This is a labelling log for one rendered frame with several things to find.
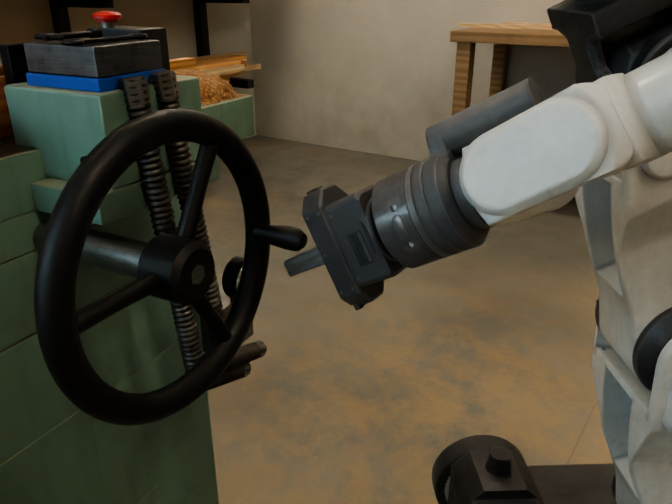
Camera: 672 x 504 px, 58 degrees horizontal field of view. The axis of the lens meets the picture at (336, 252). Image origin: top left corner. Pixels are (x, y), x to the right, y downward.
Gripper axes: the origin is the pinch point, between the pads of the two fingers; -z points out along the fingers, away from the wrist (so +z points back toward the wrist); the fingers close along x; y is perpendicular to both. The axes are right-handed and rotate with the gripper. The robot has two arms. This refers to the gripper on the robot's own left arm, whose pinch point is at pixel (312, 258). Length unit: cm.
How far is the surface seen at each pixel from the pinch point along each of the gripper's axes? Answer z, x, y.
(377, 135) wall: -152, 33, -321
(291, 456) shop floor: -70, -47, -51
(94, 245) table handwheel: -13.0, 10.1, 13.3
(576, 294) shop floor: -29, -64, -175
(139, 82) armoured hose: -3.6, 21.9, 7.9
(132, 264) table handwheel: -9.0, 6.8, 13.5
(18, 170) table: -17.3, 19.9, 14.2
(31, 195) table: -18.7, 17.6, 13.3
